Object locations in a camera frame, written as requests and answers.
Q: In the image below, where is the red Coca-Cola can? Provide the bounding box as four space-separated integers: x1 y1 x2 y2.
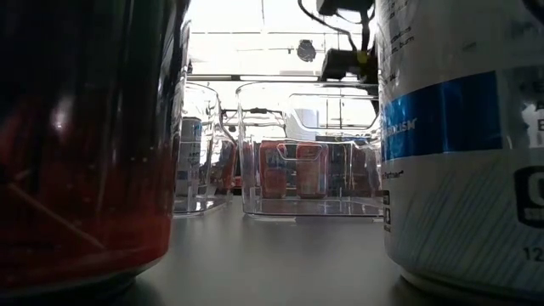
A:
0 0 191 301

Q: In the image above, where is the clear plastic bin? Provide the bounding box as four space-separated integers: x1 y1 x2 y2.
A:
172 82 237 218
235 80 386 223

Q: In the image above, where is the black ceiling dome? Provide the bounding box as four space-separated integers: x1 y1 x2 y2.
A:
296 38 318 64

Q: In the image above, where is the black table mat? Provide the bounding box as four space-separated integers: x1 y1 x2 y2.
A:
0 193 544 306

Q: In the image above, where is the black metal table frame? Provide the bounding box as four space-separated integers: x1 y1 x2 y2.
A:
186 74 379 83

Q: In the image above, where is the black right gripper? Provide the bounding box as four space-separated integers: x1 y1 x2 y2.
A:
320 48 379 84

